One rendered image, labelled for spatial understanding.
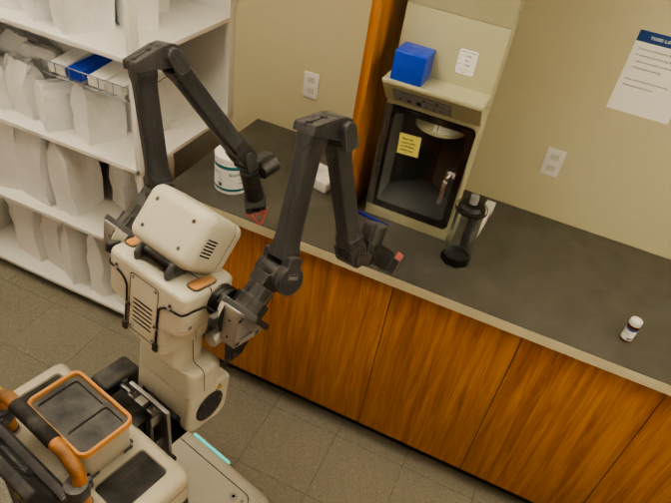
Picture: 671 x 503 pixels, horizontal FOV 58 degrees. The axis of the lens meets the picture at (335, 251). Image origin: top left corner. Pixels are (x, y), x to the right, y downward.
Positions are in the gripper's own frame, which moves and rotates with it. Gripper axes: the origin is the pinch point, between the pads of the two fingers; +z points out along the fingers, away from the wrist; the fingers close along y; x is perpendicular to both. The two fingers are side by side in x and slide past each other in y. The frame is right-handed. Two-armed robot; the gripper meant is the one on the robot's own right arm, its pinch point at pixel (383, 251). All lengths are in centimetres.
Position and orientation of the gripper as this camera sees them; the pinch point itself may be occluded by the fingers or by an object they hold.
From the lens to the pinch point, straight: 187.9
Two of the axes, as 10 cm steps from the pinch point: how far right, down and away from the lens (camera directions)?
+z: 3.5, -0.8, 9.3
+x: -4.7, 8.5, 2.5
